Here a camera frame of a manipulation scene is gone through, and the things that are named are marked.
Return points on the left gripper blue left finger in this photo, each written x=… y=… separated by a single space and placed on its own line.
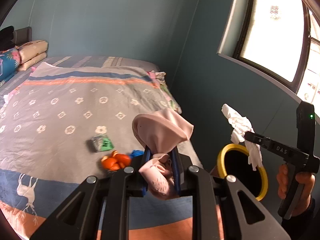
x=145 y=169

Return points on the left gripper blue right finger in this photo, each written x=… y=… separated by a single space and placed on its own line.
x=175 y=166

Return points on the pink cloth bag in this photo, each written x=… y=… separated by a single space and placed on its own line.
x=161 y=131

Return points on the blue plastic bag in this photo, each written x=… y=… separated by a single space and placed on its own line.
x=136 y=153

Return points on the silver green foil wrapper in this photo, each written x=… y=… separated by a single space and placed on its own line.
x=100 y=143

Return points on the white tissue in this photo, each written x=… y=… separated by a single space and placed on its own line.
x=241 y=125

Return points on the yellow rimmed black trash bin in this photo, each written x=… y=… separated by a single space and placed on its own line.
x=233 y=160

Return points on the floral green pink cloth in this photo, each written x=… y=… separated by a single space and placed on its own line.
x=169 y=102

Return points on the patterned grey orange bed cover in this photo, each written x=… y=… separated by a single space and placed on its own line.
x=54 y=187

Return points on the beige floral pillow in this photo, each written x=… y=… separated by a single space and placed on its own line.
x=32 y=49
x=31 y=62

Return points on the blue floral folded quilt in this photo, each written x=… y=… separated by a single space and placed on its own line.
x=10 y=61

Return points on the dark grey headboard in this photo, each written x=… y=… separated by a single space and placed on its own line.
x=22 y=36

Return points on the black clothing pile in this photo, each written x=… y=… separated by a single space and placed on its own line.
x=6 y=37

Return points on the window with dark frame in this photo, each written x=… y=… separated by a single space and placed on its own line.
x=278 y=40

